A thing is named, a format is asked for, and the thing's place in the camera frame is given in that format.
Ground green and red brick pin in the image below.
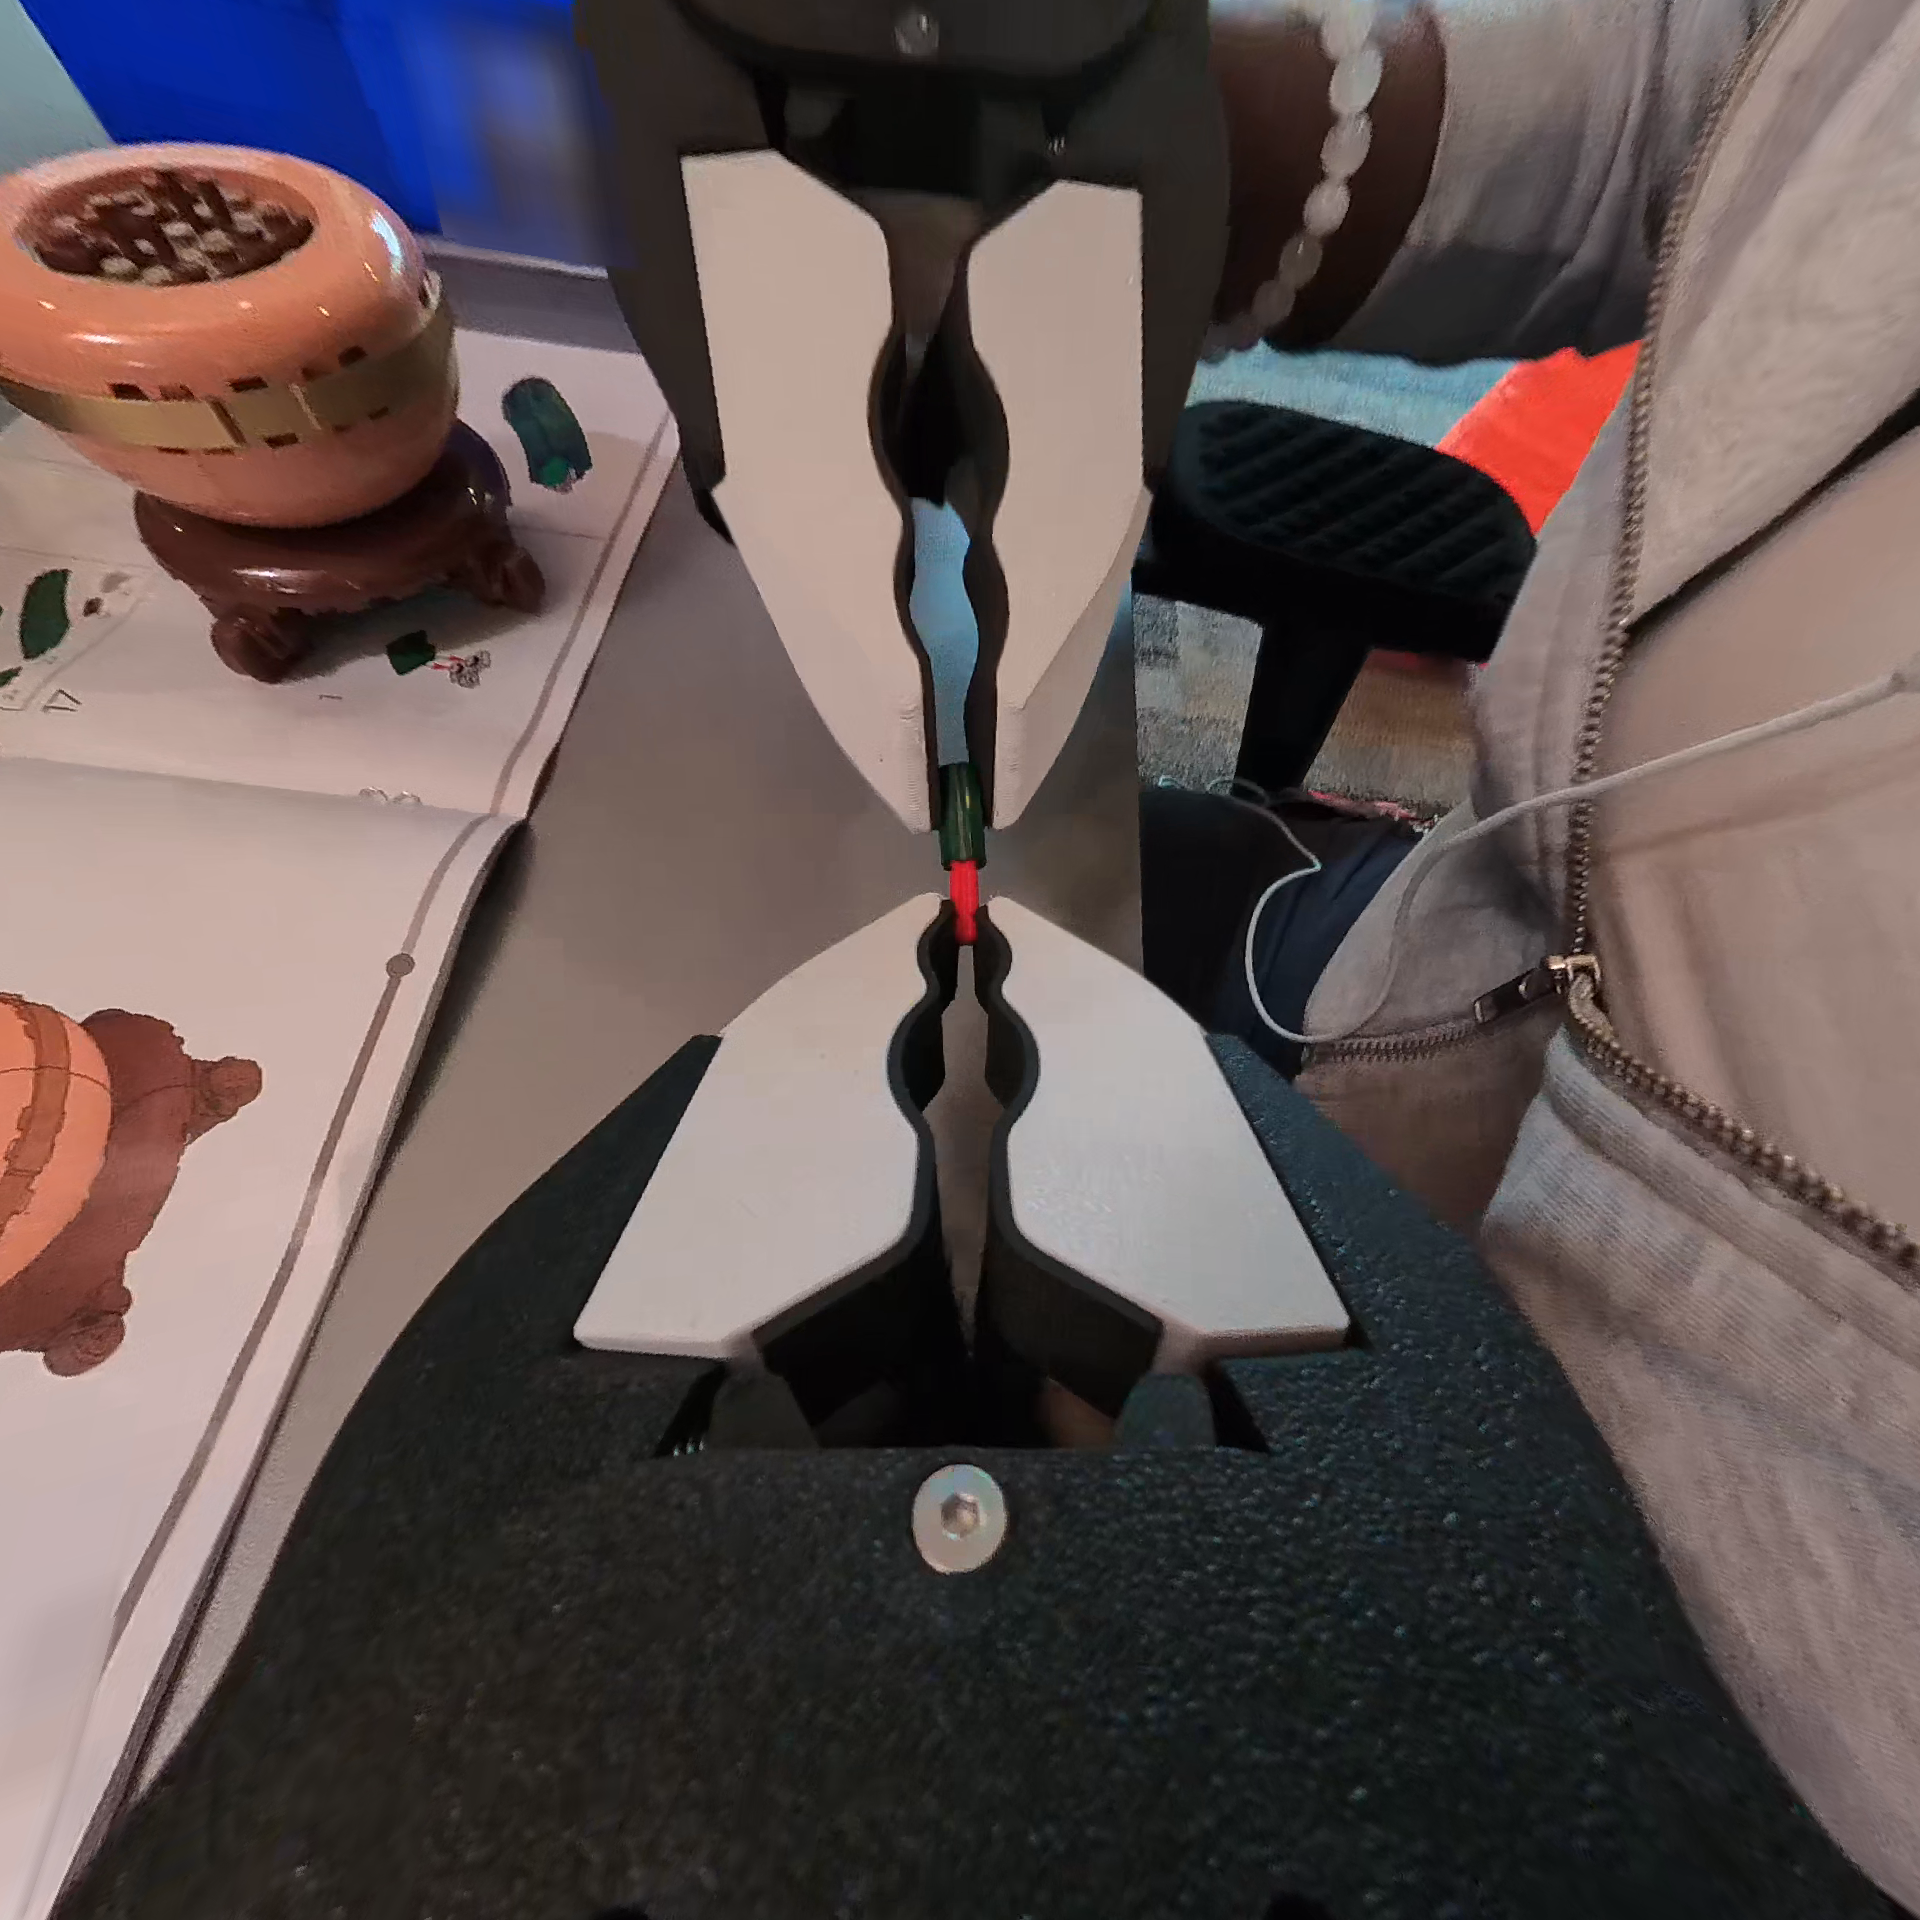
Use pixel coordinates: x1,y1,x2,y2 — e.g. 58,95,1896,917
936,762,990,948

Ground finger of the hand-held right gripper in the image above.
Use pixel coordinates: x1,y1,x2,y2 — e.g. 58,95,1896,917
961,180,1159,827
680,152,940,836

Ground orange cloth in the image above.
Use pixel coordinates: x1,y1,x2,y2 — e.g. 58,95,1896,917
1432,343,1644,497

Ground white bead bracelet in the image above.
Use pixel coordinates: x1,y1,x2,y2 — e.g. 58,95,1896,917
1207,0,1429,357

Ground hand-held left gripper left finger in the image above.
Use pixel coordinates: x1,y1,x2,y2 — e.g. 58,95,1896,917
572,892,968,1364

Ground dark trousers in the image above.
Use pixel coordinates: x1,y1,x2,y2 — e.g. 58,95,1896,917
1140,789,1429,1082

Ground grey desk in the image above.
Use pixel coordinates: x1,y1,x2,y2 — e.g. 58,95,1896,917
0,223,1148,1920

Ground pink brick pot model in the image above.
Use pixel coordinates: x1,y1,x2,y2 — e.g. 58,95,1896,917
0,142,549,683

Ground thin white cord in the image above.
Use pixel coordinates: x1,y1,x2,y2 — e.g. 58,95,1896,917
1249,676,1908,1044

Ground black chair armrest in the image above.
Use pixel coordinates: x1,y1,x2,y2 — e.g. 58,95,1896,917
1131,396,1540,798

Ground blue plastic bin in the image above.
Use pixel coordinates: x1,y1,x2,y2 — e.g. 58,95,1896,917
23,0,632,241

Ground person's right forearm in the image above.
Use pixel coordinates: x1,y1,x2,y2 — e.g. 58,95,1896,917
1199,0,1786,370

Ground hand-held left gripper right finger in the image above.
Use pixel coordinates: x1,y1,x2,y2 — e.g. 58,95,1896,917
971,897,1356,1372

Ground open instruction booklet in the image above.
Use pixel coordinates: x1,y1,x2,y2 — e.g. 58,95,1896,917
0,322,677,1920

